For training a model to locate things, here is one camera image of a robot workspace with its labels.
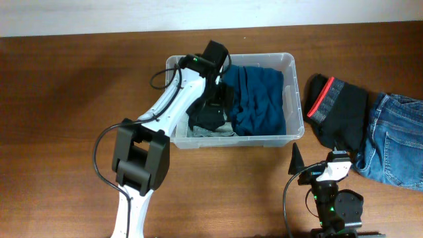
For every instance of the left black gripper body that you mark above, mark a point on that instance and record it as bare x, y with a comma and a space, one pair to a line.
217, 92

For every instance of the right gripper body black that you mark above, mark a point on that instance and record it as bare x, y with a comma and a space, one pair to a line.
305, 178

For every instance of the black garment with white logo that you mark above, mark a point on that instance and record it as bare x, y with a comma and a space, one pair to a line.
206, 115

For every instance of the light grey-blue jeans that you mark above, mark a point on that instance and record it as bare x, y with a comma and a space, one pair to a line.
211, 132

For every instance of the dark blue garment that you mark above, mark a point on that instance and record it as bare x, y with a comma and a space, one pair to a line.
257, 108

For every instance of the black shorts red waistband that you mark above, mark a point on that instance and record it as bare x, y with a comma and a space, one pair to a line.
336, 111

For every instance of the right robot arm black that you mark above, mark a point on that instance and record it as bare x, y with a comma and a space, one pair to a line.
339, 211

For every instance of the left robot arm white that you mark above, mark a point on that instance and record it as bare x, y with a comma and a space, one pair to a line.
142, 150

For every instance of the clear plastic storage bin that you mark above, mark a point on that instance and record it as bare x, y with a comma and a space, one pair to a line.
293, 115

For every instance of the blue denim jeans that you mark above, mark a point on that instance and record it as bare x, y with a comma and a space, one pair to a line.
392, 148

